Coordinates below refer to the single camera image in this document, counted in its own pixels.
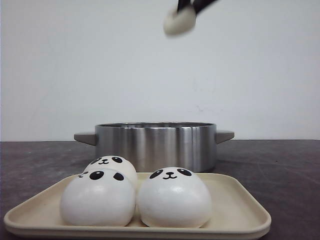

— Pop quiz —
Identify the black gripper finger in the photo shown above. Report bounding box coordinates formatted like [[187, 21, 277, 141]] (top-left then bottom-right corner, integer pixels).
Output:
[[176, 0, 191, 13], [193, 0, 217, 14]]

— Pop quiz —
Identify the panda bun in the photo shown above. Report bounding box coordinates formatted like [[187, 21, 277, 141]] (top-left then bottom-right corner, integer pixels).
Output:
[[163, 5, 197, 36], [83, 155, 138, 189], [137, 167, 213, 228], [59, 169, 136, 227]]

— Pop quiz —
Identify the stainless steel steamer pot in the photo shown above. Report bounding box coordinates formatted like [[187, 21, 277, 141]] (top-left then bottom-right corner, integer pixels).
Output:
[[74, 122, 235, 173]]

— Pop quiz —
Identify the beige rectangular tray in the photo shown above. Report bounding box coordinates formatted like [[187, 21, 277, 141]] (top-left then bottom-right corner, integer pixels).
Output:
[[3, 173, 272, 240]]

